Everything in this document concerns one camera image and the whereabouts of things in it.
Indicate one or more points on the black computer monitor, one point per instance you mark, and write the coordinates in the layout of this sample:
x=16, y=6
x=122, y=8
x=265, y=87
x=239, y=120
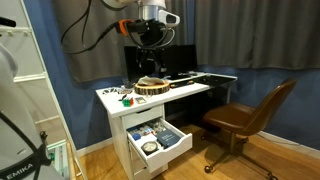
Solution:
x=130, y=63
x=180, y=58

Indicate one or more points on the small blue puzzle ball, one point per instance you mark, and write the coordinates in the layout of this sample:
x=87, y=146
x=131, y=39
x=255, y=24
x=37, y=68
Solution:
x=136, y=136

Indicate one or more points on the black orange handheld device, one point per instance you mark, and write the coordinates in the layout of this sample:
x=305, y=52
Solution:
x=181, y=84

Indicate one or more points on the dark blue book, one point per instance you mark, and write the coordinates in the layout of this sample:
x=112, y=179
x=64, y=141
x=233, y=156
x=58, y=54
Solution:
x=168, y=138

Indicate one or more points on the black white sunglasses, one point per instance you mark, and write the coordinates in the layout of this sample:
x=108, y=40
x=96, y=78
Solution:
x=110, y=90

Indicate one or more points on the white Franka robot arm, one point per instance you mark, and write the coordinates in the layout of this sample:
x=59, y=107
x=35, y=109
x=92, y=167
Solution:
x=16, y=133

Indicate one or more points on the small black device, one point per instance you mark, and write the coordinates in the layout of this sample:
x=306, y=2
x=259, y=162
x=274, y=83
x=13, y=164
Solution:
x=6, y=22

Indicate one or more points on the black mouse pad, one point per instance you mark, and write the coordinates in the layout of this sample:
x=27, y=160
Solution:
x=215, y=80

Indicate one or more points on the round wood slab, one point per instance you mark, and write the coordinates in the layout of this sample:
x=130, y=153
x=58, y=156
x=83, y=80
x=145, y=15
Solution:
x=152, y=89

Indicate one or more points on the white desk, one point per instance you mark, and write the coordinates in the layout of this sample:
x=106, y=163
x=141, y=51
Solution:
x=113, y=103

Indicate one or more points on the Rubik's cube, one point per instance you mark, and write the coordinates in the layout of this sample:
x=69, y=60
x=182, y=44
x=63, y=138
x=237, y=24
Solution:
x=128, y=102

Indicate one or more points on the zigzag patterned phone case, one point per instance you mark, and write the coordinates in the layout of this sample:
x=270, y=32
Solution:
x=125, y=90

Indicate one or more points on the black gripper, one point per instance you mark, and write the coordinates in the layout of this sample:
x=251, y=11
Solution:
x=151, y=38

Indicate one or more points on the white metal shelf rack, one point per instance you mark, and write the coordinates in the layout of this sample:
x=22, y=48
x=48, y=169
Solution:
x=33, y=77

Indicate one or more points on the brown leather chair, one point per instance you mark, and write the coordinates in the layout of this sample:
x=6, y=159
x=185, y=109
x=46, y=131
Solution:
x=246, y=120

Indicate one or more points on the open white box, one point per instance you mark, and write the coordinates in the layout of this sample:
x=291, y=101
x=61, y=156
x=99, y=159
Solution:
x=166, y=150

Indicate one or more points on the dark grey curtain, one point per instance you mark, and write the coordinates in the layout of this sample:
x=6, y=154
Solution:
x=256, y=33
x=106, y=60

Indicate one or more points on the white paper box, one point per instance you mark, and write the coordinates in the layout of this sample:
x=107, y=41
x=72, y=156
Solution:
x=149, y=137

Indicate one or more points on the grey calculator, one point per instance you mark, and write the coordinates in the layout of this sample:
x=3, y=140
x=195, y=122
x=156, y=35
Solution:
x=140, y=100

